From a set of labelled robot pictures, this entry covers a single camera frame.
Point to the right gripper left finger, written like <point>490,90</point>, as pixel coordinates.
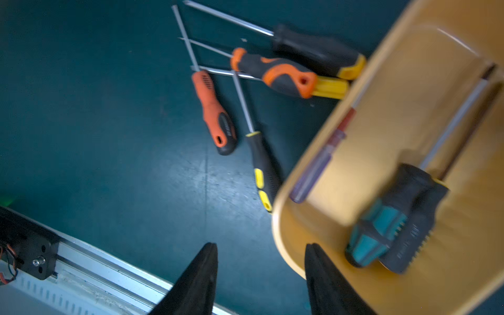
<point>194,291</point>

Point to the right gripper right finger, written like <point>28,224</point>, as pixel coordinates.
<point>328,290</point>

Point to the green black screwdriver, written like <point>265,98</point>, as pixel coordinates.
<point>375,231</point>

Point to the red blue small screwdriver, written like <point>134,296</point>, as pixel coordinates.
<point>319,163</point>

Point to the black yellow-capped screwdriver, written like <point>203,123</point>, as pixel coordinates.
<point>414,230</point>

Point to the black yellow striped screwdriver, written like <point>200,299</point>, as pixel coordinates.
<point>266,178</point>

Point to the orange red screwdriver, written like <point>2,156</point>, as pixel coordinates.
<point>218,122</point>

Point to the yellow handled screwdriver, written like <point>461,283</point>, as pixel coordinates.
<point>327,86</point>

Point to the yellow plastic storage tray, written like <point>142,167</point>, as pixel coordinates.
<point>420,74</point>

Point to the orange black screwdriver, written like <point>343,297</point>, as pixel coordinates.
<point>240,59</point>

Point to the black yellow large screwdriver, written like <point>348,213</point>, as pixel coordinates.
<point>325,55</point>

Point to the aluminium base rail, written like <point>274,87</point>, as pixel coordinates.
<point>80,253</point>

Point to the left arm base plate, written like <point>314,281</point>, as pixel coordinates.
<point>27,247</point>

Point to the white slotted cable duct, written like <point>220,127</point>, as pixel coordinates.
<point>75,289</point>

